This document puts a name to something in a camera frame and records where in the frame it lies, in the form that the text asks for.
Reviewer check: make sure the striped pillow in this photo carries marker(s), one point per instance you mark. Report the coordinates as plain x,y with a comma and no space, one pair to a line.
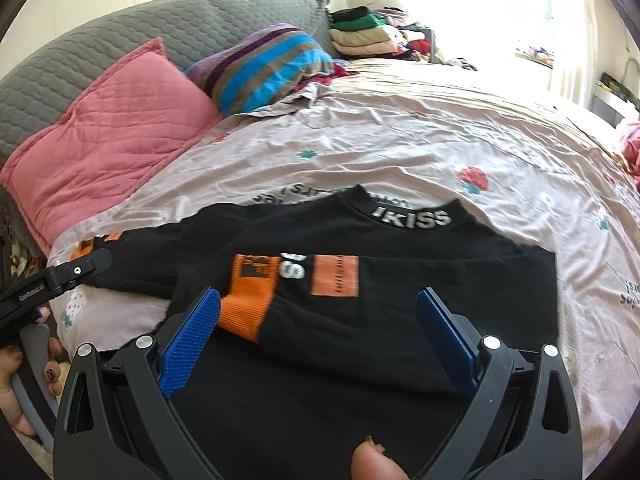
270,65

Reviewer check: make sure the black shirt with orange patches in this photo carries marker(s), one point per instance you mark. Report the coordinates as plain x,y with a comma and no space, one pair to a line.
350,340

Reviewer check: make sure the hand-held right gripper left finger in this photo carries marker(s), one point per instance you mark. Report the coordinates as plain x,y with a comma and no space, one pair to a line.
192,340

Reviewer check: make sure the grey quilted headboard cover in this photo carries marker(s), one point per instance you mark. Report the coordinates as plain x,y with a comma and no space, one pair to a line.
150,25

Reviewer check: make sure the beige folded clothes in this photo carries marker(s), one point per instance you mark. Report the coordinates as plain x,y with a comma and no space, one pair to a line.
360,42

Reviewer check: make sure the window sill clutter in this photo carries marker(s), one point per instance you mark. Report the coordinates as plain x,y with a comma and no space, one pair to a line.
535,56

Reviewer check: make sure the pink crumpled cloth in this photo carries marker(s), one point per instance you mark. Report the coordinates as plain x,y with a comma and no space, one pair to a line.
631,147

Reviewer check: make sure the pink floral bed sheet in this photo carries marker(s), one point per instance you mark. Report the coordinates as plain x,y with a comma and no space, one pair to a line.
400,150

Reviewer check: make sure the pink quilted pillow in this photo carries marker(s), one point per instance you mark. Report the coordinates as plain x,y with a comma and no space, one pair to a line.
100,135

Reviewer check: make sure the green folded garment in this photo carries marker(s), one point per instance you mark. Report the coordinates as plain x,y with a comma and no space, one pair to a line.
367,22

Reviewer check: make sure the pile of assorted clothes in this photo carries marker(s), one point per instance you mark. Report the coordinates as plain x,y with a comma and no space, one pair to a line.
425,42

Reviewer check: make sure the person's left hand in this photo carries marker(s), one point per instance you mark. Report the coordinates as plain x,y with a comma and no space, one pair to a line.
15,400

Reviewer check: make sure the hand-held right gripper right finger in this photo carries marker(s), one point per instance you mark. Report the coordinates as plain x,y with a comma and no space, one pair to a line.
447,345

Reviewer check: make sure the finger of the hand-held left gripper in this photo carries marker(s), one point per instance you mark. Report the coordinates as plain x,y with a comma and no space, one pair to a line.
85,264

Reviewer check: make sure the white curtain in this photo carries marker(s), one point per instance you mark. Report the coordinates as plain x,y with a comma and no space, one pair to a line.
570,25

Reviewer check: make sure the dark bedside desk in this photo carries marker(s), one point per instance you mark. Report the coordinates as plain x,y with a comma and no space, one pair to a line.
617,100

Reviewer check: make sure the black folded garment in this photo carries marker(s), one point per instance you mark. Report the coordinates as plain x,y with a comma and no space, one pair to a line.
350,14

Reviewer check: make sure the red patterned cloth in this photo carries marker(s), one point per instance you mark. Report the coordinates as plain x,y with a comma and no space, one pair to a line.
320,80

